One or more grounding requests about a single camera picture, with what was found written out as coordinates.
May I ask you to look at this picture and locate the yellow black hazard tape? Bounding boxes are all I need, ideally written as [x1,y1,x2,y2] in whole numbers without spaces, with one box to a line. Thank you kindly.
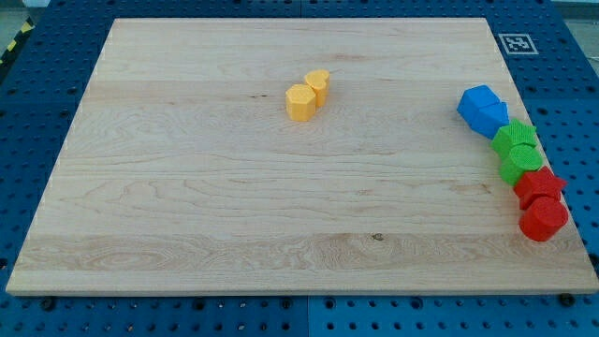
[1,17,36,66]

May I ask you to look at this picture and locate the white fiducial marker tag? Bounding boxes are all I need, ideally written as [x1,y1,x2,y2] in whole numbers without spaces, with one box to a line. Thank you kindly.
[498,33,538,55]

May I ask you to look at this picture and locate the green cylinder block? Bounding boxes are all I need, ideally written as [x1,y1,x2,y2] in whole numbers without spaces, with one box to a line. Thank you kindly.
[499,145,544,186]

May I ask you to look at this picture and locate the red star block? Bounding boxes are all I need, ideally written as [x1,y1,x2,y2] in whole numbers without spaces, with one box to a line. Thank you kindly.
[513,166,567,210]

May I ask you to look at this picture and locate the blue pentagon block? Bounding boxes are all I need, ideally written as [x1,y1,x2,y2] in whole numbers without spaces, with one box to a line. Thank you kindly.
[468,102,509,139]

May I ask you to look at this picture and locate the green star block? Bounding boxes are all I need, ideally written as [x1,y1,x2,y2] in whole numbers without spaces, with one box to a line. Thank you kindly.
[490,119,537,159]

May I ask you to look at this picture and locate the light wooden board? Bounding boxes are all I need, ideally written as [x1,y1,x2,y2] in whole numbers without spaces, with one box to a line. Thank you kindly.
[7,18,598,297]

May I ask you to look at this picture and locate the red cylinder block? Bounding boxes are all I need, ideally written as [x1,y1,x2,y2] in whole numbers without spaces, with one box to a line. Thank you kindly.
[519,197,568,242]

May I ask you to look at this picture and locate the yellow heart block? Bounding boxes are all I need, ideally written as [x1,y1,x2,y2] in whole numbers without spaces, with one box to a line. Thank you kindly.
[304,69,330,108]

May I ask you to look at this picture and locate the blue cube block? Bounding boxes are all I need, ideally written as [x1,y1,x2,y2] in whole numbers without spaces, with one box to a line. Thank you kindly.
[457,84,500,124]

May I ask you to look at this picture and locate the yellow hexagon block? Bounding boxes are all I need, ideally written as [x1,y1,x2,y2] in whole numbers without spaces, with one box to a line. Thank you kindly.
[285,84,316,122]

